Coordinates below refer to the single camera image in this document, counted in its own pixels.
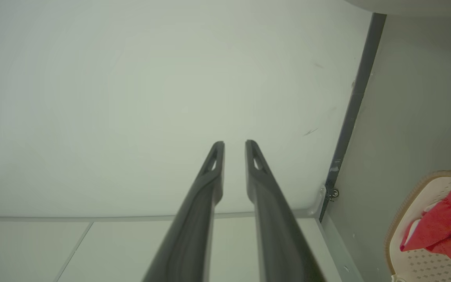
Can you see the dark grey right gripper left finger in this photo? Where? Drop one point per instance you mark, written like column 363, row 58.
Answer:
column 188, row 235

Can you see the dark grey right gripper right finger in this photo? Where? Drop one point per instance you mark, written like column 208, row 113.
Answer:
column 280, row 235

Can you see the red Bulls jersey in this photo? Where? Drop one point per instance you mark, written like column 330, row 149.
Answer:
column 448, row 219

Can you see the white perforated plastic laundry basket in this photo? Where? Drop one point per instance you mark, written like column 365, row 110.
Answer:
column 425, row 266

